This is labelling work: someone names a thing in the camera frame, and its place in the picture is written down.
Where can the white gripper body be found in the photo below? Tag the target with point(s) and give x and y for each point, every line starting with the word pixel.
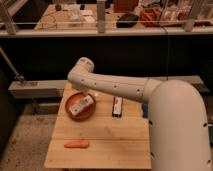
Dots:
pixel 82 89

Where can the orange carrot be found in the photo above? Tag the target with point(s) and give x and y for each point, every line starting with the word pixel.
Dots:
pixel 77 144

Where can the wooden board table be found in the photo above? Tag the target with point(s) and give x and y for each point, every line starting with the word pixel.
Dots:
pixel 114 143

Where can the background wooden workbench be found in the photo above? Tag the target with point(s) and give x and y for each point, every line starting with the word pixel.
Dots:
pixel 57 24

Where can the grey metal beam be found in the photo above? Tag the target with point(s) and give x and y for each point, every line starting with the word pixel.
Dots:
pixel 55 88

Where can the metal clamp rod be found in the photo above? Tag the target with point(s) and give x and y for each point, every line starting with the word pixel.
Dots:
pixel 20 78

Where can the black bag on bench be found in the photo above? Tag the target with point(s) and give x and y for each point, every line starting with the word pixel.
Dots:
pixel 127 20

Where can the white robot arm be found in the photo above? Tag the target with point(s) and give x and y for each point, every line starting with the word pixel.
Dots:
pixel 178 126

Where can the white bottle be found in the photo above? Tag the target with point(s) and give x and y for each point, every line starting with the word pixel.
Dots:
pixel 81 105

